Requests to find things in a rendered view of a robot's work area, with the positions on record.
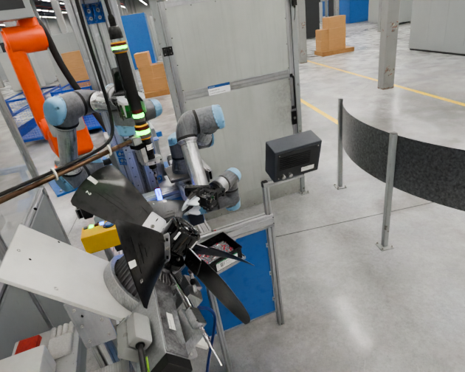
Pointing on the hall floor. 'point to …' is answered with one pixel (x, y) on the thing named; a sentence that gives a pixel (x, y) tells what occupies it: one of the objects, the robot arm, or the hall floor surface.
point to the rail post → (275, 275)
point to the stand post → (105, 353)
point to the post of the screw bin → (220, 331)
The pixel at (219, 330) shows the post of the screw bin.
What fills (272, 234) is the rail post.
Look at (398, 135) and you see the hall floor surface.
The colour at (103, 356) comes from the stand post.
